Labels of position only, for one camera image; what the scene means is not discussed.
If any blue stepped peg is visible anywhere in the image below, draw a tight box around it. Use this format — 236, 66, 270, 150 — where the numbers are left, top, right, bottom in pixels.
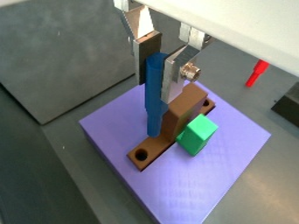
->
144, 52, 168, 137

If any black angle bracket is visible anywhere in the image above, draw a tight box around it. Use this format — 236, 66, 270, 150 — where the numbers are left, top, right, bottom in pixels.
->
271, 81, 299, 128

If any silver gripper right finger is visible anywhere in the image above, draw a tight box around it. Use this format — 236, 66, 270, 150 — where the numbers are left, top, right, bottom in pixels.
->
161, 24, 212, 104

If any purple square base board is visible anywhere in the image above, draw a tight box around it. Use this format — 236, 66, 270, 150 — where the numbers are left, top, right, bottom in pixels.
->
79, 86, 270, 224

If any green rectangular block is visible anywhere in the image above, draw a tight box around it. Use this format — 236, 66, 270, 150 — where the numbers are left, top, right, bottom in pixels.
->
176, 114, 219, 157

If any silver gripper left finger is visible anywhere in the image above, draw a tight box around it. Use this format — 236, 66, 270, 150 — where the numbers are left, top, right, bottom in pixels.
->
113, 0, 163, 85

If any brown upright bracket block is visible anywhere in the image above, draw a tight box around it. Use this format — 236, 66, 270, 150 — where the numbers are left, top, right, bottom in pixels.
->
127, 83, 215, 172

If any red stepped peg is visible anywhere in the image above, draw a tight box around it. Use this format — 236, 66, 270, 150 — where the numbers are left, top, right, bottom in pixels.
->
246, 59, 270, 88

